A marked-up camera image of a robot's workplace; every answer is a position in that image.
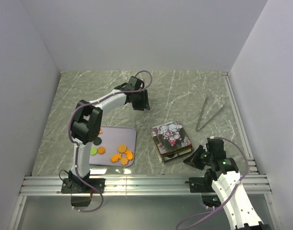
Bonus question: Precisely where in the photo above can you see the lilac plastic tray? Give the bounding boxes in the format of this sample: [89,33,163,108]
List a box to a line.
[89,126,136,167]

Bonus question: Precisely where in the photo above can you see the black sandwich cookie left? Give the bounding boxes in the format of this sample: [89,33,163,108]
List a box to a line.
[93,137,102,146]

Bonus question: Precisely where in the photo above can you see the orange fish cookie bottom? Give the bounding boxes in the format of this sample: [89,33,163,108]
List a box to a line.
[111,153,122,163]

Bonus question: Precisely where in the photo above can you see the green macaron left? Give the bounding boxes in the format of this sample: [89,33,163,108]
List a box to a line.
[90,147,98,156]

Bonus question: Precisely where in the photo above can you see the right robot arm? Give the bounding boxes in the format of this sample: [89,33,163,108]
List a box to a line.
[186,137,270,230]

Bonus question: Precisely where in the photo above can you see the round waffle cookie lower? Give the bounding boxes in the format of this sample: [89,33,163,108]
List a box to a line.
[117,144,127,153]

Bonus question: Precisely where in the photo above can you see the metal tongs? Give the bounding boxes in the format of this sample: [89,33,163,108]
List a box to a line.
[195,96,226,132]

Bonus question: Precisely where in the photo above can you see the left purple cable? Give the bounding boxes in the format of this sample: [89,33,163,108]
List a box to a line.
[68,70,154,213]

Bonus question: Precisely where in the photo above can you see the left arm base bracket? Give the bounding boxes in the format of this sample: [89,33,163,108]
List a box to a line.
[58,170,105,213]

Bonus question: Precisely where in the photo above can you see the aluminium rail frame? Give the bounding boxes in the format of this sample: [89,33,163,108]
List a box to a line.
[12,71,281,230]

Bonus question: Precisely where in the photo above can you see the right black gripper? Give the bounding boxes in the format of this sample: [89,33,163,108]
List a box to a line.
[183,144,214,170]

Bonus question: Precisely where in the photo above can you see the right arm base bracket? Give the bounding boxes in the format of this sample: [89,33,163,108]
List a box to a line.
[184,177,221,209]

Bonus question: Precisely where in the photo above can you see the orange fish cookie right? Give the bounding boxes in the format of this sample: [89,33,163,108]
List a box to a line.
[124,149,134,161]

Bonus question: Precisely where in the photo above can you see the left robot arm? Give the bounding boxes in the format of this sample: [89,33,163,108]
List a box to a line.
[68,75,153,193]

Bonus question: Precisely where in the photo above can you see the gold tin lid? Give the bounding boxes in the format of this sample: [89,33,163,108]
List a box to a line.
[150,120,192,156]

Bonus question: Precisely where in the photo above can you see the orange leaf cookie bottom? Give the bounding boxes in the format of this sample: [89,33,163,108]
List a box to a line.
[120,157,129,165]

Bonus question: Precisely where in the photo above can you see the gold cookie tin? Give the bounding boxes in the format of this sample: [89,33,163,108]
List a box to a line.
[156,140,194,164]

